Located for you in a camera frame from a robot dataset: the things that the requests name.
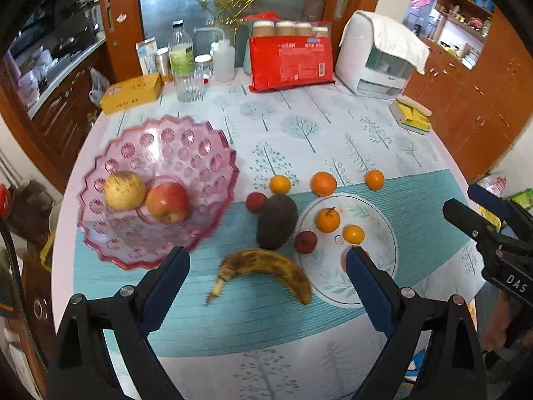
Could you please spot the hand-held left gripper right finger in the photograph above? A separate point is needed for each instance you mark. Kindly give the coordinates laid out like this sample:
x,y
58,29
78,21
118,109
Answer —
x,y
368,287

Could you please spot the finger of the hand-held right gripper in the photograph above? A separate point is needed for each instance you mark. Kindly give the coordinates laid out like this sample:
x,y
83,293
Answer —
x,y
487,202
470,221

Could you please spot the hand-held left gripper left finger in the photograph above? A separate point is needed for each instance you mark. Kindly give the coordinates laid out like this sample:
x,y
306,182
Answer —
x,y
166,287

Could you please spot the yellowish small orange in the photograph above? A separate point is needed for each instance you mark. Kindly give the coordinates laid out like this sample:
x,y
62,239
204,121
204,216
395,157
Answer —
x,y
354,234

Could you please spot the white leaf print plate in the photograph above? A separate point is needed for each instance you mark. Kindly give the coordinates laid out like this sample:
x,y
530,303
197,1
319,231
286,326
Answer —
x,y
370,216

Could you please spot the small red hawthorn fruit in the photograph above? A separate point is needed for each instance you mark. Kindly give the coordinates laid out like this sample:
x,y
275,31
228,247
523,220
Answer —
x,y
306,241
256,202

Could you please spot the small orange with stem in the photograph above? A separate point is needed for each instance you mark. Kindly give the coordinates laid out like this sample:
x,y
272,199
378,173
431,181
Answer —
x,y
327,219

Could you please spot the spotted yellow banana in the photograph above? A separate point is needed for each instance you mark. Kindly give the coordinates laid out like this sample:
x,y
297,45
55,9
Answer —
x,y
266,264

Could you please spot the dark avocado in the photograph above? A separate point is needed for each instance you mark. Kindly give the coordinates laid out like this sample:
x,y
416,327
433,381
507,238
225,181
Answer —
x,y
276,223

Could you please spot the pink glass fruit bowl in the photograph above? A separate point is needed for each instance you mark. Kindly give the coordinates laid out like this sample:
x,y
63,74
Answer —
x,y
166,166

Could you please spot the person's right hand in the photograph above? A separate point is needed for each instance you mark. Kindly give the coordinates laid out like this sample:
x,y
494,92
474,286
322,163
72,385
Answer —
x,y
499,321

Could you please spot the printed plastic bag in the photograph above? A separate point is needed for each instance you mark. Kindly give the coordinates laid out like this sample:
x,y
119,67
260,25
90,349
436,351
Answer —
x,y
495,185

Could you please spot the red apple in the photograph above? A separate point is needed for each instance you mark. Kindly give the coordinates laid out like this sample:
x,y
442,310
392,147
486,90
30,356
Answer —
x,y
168,201

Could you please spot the yellow pear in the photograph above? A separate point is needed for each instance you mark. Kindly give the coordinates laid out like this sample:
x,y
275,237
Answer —
x,y
124,190

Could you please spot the yellow sponge pack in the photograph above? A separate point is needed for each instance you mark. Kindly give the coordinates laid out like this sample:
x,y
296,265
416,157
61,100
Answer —
x,y
412,116

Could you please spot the teal tree print tablecloth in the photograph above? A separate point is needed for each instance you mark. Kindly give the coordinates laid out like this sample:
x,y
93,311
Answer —
x,y
333,141

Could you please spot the white countertop appliance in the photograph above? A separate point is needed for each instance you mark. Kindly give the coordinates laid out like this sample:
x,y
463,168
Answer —
x,y
366,71

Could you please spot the white towel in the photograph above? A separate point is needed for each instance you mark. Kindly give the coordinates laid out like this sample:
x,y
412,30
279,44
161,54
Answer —
x,y
399,37

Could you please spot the wooden shelf unit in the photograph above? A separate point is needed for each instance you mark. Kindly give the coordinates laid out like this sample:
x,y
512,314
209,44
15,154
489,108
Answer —
x,y
462,12

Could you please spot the yellow cardboard box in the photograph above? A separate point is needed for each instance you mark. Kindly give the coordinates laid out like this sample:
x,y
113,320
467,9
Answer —
x,y
131,93

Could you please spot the clear ribbed glass tumbler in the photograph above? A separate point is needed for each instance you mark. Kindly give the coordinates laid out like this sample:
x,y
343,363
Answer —
x,y
189,87

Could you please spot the white plastic bag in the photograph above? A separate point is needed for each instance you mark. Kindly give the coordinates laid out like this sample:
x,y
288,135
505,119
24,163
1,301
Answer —
x,y
99,87

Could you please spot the wooden counter cabinet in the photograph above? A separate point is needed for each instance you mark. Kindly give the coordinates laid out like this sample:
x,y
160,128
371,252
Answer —
x,y
46,104

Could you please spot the metal can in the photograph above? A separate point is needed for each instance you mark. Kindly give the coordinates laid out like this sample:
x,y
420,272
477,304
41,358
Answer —
x,y
163,64

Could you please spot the small white lid jar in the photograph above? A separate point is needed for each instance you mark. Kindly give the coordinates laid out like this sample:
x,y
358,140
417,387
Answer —
x,y
203,66

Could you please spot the white squeeze bottle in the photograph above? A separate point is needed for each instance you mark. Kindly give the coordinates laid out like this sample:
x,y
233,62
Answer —
x,y
222,62

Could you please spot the white blue carton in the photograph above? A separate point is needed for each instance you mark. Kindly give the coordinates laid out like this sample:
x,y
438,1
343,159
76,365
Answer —
x,y
147,56

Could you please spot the green label plastic bottle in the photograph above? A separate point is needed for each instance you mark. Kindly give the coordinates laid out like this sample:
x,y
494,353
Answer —
x,y
181,52

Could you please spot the red snack package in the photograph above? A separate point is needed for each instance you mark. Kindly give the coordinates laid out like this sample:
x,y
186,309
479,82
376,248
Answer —
x,y
291,60

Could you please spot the light teal jug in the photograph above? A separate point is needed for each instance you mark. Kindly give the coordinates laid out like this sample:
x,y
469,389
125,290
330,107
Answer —
x,y
243,46

